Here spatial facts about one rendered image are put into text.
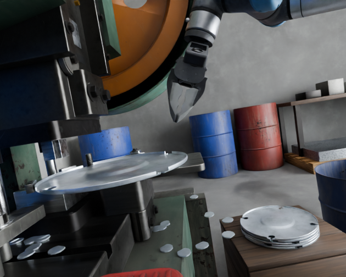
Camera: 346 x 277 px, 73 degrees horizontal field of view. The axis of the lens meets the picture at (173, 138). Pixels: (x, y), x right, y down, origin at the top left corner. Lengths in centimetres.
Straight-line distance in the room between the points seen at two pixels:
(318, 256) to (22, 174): 94
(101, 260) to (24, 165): 47
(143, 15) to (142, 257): 74
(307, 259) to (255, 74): 328
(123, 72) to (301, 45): 367
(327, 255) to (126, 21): 104
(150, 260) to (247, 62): 371
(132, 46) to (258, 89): 322
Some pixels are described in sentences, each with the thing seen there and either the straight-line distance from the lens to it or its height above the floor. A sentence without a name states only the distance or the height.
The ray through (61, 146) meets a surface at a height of 84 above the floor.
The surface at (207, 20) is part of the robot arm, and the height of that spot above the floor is 107.
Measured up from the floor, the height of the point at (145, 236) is 66.
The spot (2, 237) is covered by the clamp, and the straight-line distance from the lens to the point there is 40.
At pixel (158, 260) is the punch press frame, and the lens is 42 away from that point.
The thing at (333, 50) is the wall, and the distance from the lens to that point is 447.
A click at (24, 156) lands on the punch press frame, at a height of 83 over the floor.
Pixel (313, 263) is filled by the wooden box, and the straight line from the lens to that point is 99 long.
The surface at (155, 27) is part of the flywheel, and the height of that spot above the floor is 118.
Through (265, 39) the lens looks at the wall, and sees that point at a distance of 412.
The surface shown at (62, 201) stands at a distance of 46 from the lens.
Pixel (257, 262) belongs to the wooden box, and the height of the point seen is 35.
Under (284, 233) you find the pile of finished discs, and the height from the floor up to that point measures 39.
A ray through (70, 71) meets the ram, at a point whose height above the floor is 97.
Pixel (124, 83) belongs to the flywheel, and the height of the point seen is 101.
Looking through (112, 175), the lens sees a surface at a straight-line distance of 42.
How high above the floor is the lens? 86
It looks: 4 degrees down
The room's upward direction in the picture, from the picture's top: 9 degrees counter-clockwise
